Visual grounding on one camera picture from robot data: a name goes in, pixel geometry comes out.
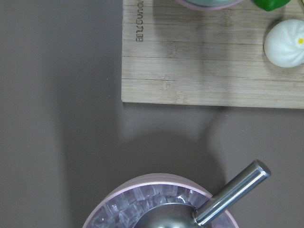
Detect bamboo cutting board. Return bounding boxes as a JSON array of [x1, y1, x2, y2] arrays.
[[121, 0, 304, 109]]

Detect pink bowl with ice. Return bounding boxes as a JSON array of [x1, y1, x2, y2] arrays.
[[81, 172, 238, 228]]

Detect steel ice scoop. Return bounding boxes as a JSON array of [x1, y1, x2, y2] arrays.
[[135, 160, 271, 228]]

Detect stacked green bowls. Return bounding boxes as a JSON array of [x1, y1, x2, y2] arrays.
[[175, 0, 242, 11]]

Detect white steamed bun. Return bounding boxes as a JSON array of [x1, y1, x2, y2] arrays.
[[264, 19, 304, 68]]

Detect green lime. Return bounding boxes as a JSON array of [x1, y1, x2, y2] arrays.
[[253, 0, 290, 12]]

